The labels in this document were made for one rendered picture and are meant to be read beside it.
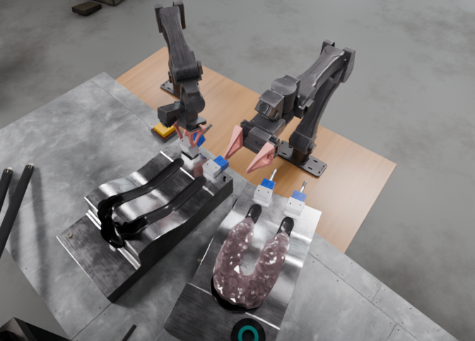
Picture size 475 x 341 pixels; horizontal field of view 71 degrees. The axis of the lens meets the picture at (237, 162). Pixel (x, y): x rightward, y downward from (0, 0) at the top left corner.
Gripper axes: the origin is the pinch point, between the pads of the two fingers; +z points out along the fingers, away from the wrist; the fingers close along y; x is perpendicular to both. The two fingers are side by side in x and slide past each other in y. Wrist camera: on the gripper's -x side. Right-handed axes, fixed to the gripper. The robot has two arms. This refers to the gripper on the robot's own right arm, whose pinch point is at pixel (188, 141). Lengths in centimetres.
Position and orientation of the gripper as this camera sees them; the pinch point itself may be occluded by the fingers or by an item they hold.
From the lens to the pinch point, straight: 113.0
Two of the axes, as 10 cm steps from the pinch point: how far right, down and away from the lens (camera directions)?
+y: 7.3, 4.3, -5.4
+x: 6.8, -3.3, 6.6
